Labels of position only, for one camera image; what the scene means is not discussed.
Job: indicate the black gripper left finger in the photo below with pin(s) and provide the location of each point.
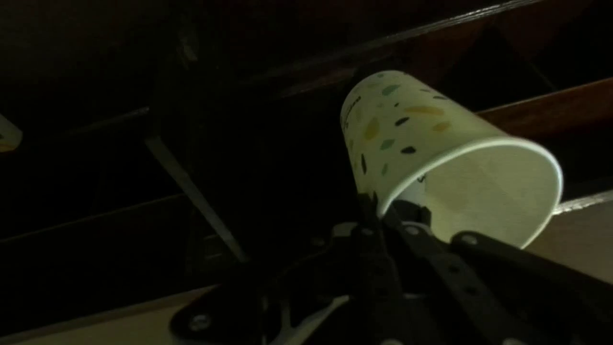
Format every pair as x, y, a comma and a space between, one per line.
366, 255

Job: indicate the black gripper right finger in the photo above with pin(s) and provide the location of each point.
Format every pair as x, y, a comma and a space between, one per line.
433, 255

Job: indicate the speckled white paper cup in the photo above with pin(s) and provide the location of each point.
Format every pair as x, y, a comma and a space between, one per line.
441, 159

